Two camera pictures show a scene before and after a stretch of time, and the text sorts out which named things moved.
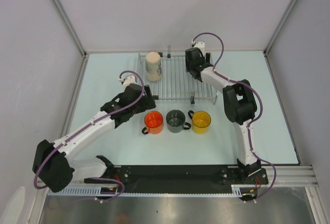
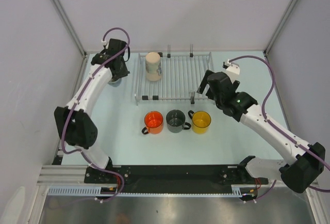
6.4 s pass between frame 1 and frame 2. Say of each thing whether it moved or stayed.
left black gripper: moved
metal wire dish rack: stayed
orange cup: stayed
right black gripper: moved
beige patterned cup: stayed
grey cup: stayed
